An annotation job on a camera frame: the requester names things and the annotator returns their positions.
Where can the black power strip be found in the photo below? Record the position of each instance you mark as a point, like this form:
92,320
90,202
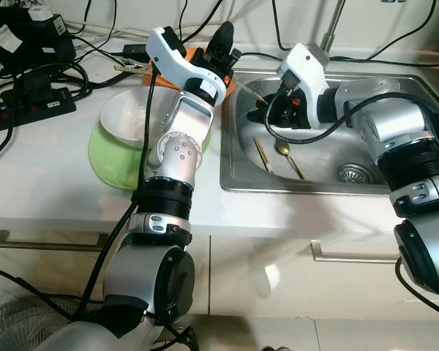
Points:
29,113

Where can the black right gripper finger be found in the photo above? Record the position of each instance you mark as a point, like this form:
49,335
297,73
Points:
261,106
259,121

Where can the light green plate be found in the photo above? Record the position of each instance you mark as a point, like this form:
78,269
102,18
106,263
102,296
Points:
113,164

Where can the grey floor fan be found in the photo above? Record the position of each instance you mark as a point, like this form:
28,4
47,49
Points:
22,325

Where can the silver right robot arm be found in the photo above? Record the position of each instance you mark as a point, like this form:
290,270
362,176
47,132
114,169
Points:
395,121

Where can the wooden chopstick with white label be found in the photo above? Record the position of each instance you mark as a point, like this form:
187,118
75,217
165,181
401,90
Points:
262,155
256,91

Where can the black flat power adapter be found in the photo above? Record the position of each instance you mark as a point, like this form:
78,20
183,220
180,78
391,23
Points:
135,51

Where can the stainless steel sink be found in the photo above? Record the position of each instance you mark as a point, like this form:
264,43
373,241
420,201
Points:
314,161

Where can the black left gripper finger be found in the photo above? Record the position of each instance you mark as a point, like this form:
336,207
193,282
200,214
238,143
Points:
229,42
216,42

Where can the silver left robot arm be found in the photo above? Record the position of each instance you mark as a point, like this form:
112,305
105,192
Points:
179,139

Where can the cream kitchen cabinet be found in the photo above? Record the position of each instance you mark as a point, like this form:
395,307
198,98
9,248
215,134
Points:
278,285

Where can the black charger box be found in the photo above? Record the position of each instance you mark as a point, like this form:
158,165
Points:
44,44

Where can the gold spoon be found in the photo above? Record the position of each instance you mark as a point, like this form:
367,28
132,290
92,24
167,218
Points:
132,67
282,148

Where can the chrome faucet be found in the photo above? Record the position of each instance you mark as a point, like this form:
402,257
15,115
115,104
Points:
335,22

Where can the white power adapter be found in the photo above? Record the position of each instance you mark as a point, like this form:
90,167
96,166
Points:
38,12

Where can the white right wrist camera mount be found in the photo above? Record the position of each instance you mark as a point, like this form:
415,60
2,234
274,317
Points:
307,69

